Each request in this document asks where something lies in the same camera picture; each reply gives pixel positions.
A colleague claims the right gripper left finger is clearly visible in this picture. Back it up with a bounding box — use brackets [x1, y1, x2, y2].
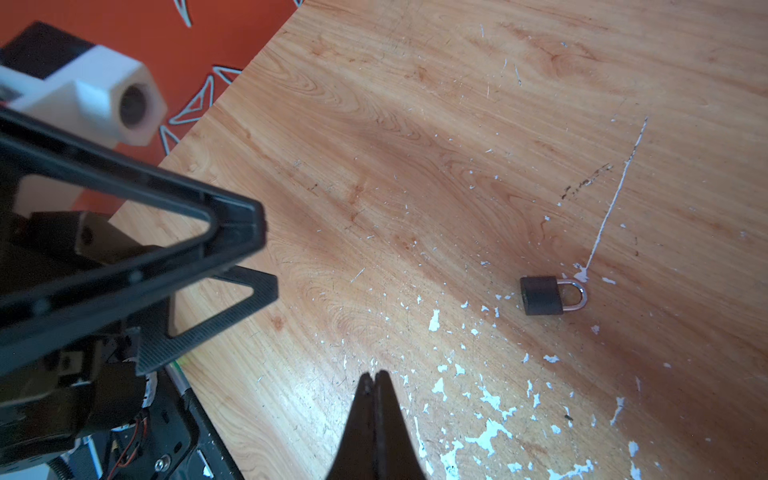
[327, 373, 377, 479]

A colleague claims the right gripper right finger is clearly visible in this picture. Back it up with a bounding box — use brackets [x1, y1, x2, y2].
[374, 370, 425, 479]

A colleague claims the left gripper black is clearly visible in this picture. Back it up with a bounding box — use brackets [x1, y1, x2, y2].
[1, 109, 279, 468]

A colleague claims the black padlock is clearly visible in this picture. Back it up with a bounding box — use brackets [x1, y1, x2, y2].
[519, 276, 588, 316]

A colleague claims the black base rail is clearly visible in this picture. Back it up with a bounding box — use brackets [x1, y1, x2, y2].
[53, 359, 244, 480]

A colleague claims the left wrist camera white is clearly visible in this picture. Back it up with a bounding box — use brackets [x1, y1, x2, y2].
[1, 45, 168, 149]

